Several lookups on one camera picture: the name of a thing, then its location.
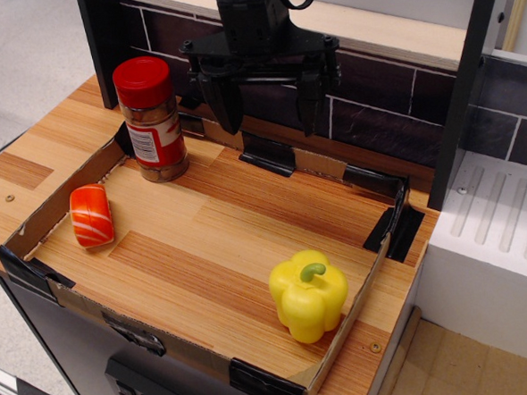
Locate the light wooden shelf board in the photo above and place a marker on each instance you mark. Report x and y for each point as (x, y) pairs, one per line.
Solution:
(363, 32)

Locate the black shelf post right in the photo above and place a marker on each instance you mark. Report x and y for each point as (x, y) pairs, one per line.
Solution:
(481, 37)

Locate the red-capped basil spice bottle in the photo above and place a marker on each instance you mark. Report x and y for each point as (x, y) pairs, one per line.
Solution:
(148, 104)

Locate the yellow bell pepper toy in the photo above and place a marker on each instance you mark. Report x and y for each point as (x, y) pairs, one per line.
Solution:
(309, 294)

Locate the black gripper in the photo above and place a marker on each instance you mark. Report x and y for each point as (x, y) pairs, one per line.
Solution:
(260, 44)

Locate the cardboard fence with black tape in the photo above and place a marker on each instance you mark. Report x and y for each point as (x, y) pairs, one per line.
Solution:
(179, 302)

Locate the white ribbed drainboard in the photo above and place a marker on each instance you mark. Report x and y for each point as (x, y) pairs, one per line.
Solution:
(474, 278)

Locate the salmon sushi toy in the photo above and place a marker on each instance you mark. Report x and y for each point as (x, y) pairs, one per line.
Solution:
(91, 216)

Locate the black shelf post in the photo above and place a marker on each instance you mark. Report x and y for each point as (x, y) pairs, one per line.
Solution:
(97, 19)
(481, 37)

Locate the black shelf post left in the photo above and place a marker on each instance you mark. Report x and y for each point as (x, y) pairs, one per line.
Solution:
(97, 19)

